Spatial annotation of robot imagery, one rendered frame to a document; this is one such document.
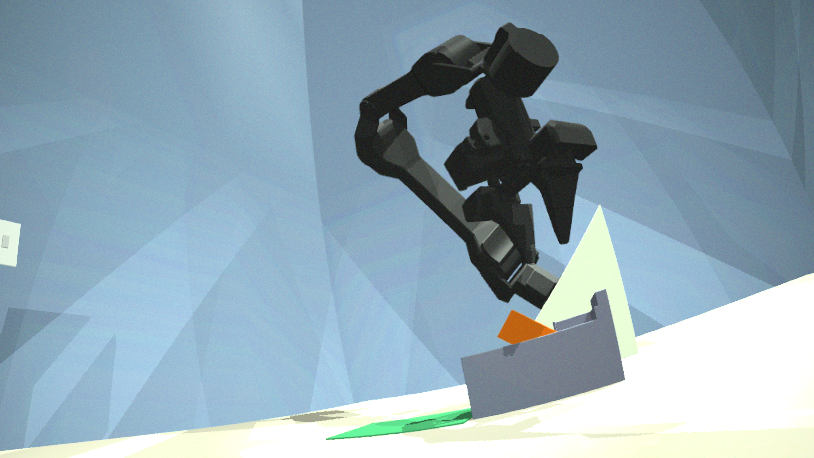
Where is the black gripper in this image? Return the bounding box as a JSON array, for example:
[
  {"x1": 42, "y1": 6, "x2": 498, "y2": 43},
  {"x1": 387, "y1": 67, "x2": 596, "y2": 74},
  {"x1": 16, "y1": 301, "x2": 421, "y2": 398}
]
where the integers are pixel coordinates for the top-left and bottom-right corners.
[{"x1": 462, "y1": 107, "x2": 597, "y2": 264}]

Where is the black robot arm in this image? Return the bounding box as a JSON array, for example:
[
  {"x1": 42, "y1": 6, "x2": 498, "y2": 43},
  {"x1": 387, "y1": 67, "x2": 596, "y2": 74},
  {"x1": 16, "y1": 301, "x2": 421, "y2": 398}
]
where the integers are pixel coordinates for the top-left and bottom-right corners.
[{"x1": 354, "y1": 22, "x2": 560, "y2": 311}]

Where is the orange bar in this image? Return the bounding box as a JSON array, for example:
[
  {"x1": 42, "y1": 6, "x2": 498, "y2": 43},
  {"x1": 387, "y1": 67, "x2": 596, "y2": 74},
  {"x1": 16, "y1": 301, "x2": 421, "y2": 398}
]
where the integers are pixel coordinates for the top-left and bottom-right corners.
[{"x1": 497, "y1": 310, "x2": 557, "y2": 344}]

